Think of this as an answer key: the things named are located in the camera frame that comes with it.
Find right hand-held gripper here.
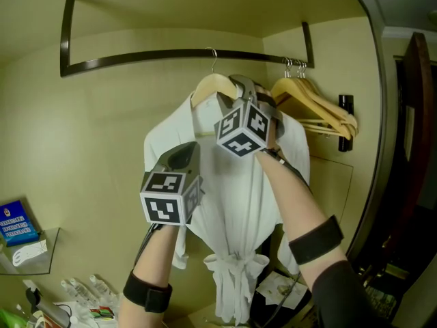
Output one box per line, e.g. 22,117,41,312
214,74,286,159

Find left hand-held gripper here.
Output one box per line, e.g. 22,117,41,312
139,141,205,226

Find wooden clothes hanger with robe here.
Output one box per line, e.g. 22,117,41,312
190,46,240,137

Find white bathrobe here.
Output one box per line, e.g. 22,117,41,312
143,90,311,326

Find dark metal rail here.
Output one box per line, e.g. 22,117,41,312
59,0,315,78

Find person's right forearm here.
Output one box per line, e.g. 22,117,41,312
255,148,348,290

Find person's left forearm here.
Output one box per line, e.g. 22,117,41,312
117,223,188,328

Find empty wooden clothes hanger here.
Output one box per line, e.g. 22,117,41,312
270,57,352,141
302,61,359,135
296,59,356,138

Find clear water bottle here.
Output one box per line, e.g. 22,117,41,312
69,277,100,304
89,274,117,300
60,279,88,306

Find glass corner shelf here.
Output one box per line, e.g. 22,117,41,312
0,227,61,276

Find colourful sachet packets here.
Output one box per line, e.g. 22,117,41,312
89,305,115,321

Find crumpled white paper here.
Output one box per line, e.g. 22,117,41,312
255,271,309,310

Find white folded paper item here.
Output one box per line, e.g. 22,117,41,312
12,238,48,267

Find blue sign card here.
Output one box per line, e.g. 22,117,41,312
0,200,40,247

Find black waste bin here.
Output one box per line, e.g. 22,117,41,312
250,267,313,328

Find black kettle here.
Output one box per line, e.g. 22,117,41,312
25,287,71,328

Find dark wooden door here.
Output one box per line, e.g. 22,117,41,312
354,31,437,324

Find person's black sleeve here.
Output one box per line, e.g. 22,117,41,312
311,259,397,328

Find green plastic bag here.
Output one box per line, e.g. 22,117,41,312
0,307,29,328

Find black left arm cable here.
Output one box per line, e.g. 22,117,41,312
134,222,164,270

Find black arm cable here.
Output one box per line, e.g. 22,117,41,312
134,222,164,270
262,148,313,195

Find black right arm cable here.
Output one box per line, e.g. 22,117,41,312
262,148,313,195

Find black wall torch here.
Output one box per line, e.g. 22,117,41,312
337,94,354,153

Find dark wardrobe frame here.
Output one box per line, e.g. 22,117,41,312
343,0,389,260

